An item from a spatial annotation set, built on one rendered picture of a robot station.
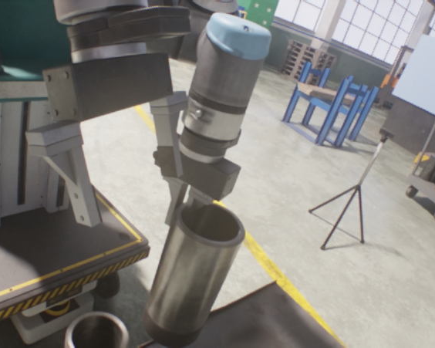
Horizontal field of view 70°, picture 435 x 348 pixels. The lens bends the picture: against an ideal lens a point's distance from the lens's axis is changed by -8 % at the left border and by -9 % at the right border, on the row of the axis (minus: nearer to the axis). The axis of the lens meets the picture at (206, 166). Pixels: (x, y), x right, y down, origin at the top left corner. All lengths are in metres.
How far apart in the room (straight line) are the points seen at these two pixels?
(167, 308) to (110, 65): 0.44
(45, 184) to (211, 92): 0.93
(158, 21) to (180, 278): 0.41
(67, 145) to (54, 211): 1.03
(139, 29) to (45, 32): 0.70
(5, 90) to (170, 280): 0.52
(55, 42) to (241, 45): 0.65
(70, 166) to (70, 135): 0.03
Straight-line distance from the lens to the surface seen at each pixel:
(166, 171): 0.43
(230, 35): 0.45
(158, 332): 0.69
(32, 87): 0.83
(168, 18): 0.29
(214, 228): 0.63
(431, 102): 6.76
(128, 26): 0.29
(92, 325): 0.79
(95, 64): 0.32
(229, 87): 0.46
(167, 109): 0.40
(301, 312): 1.38
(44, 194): 1.32
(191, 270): 0.55
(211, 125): 0.47
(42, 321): 1.24
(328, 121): 4.42
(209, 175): 0.51
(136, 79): 0.35
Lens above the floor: 1.14
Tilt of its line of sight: 25 degrees down
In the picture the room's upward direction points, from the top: 19 degrees clockwise
